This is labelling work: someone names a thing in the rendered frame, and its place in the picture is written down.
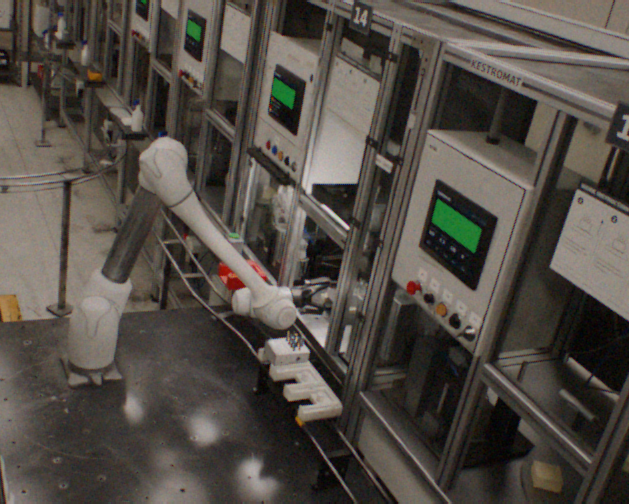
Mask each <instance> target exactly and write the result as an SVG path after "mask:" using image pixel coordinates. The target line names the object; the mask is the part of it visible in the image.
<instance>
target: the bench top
mask: <svg viewBox="0 0 629 504"><path fill-rule="evenodd" d="M211 316H213V315H212V314H211V313H210V312H209V311H208V310H207V309H205V308H204V307H191V308H178V309H165V310H152V311H139V312H126V313H122V315H121V318H120V321H119V326H118V335H117V342H116V349H115V354H114V363H115V366H116V368H117V371H118V373H119V374H120V375H121V376H122V380H121V381H120V382H117V383H115V382H108V383H102V389H100V390H95V389H94V387H93V386H92V385H83V386H78V387H75V388H70V387H68V378H67V375H66V372H65V369H64V365H63V364H62V363H61V362H60V357H61V356H62V355H69V351H68V333H69V323H70V317H61V318H49V319H34V320H21V321H8V322H0V473H1V479H2V486H3V492H4V498H5V504H353V503H352V502H351V500H350V499H349V497H348V496H347V494H346V493H345V491H344V490H343V488H342V487H341V486H339V487H335V488H330V489H325V490H321V491H316V492H315V491H314V490H313V488H312V484H315V483H316V482H317V477H318V473H319V469H320V465H321V463H320V461H319V460H318V457H319V453H318V451H317V450H316V448H315V447H314V445H313V444H312V442H311V441H310V439H309V438H308V436H307V435H306V433H305V432H304V430H303V429H302V428H301V427H300V425H299V424H298V422H297V421H296V419H290V418H289V417H288V415H287V414H286V412H285V411H284V409H283V408H282V406H281V404H280V403H279V401H278V400H277V398H276V397H275V395H274V394H273V392H271V393H264V394H257V395H254V394H253V392H252V389H254V388H256V383H257V377H258V372H259V369H258V368H257V366H256V364H257V360H256V359H255V357H254V356H253V354H252V353H251V351H250V350H249V348H248V347H247V346H246V345H245V344H244V342H243V341H242V340H241V339H240V338H239V337H238V336H237V335H236V334H235V333H233V332H232V331H231V330H230V329H229V328H228V327H227V326H225V325H224V324H223V323H222V322H221V321H219V320H216V321H214V320H213V319H212V318H211ZM223 319H224V320H225V321H226V322H227V323H229V324H230V325H231V326H232V327H233V328H234V329H236V330H237V331H238V332H239V333H240V334H241V335H242V336H243V337H244V338H245V339H246V340H247V341H248V342H249V344H250V345H251V346H252V348H253V349H254V350H255V352H256V353H257V355H258V353H259V349H262V348H264V347H265V341H266V340H267V338H266V337H265V336H264V335H263V334H262V333H261V332H260V331H259V330H258V329H257V328H256V327H254V326H253V325H252V324H251V323H250V322H248V321H247V320H246V319H245V318H244V317H242V316H241V315H235V316H231V317H227V318H223ZM23 325H24V326H26V327H25V328H21V326H23ZM304 423H305V425H306V427H307V428H308V430H309V431H310V433H311V434H312V436H313V437H314V438H315V440H316V441H317V443H318V444H319V446H320V447H321V449H322V450H323V452H324V453H329V452H334V451H340V450H345V449H346V448H345V447H344V446H343V444H342V443H341V441H340V440H339V439H338V437H337V436H336V434H335V433H334V432H333V430H332V429H331V427H330V426H329V425H328V423H327V422H326V421H325V419H320V420H314V421H308V422H304ZM345 478H346V481H347V485H346V486H347V487H348V488H349V490H350V491H351V493H352V494H353V496H354V497H355V499H356V500H357V502H358V503H359V504H385V503H384V501H383V500H382V498H381V497H380V496H379V494H378V493H377V491H376V490H375V489H374V487H373V486H372V484H371V483H370V482H369V480H368V479H367V478H366V476H365V475H364V473H363V472H362V471H361V469H360V468H359V466H358V465H357V464H356V462H355V461H354V459H353V458H350V460H349V464H348V468H347V472H346V476H345ZM180 488H185V492H181V491H180Z"/></svg>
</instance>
